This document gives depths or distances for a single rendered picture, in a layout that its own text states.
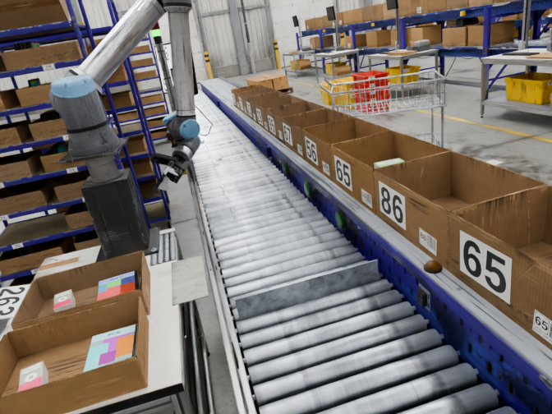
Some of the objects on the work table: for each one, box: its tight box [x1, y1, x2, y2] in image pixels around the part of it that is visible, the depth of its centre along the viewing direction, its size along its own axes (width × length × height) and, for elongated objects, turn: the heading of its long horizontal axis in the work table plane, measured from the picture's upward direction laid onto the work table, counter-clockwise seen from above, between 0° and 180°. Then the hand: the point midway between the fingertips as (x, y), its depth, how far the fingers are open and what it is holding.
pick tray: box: [11, 251, 150, 330], centre depth 140 cm, size 28×38×10 cm
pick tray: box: [0, 296, 150, 414], centre depth 111 cm, size 28×38×10 cm
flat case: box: [83, 324, 138, 372], centre depth 114 cm, size 14×19×2 cm
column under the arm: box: [81, 168, 159, 262], centre depth 176 cm, size 26×26×33 cm
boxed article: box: [53, 289, 76, 312], centre depth 141 cm, size 6×10×5 cm, turn 46°
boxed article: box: [18, 361, 48, 392], centre depth 108 cm, size 6×10×5 cm, turn 48°
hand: (157, 183), depth 183 cm, fingers open, 14 cm apart
